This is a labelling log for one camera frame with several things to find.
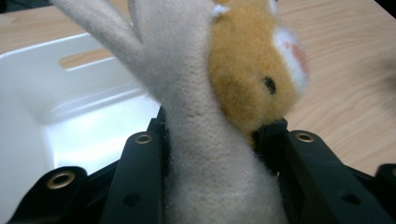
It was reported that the orange plush toy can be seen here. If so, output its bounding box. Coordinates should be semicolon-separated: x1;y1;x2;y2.
207;0;310;147

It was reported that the white plastic bin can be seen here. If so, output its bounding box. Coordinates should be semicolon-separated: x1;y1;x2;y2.
0;32;163;224

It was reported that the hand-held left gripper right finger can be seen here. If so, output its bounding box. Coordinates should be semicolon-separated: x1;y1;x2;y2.
250;117;290;180

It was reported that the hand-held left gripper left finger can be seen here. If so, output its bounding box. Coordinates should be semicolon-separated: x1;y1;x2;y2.
147;106;172;178

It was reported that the white fleece glove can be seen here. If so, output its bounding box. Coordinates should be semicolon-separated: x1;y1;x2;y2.
49;0;289;224

